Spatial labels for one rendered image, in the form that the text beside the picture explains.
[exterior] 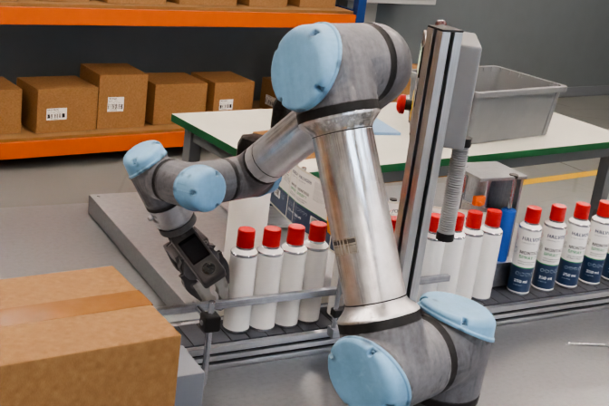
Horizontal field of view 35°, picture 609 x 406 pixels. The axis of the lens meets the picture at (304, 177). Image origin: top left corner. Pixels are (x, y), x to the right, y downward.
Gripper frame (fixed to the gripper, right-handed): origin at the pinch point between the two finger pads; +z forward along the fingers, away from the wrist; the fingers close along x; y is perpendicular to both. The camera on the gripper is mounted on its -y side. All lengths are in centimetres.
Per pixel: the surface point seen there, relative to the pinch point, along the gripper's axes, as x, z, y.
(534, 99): -177, 98, 138
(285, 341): -6.9, 11.5, -5.1
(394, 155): -102, 75, 123
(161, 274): 3.6, 4.3, 27.5
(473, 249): -53, 22, -2
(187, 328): 7.3, 2.1, 3.0
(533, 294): -64, 43, -2
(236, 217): -16.2, 1.3, 26.2
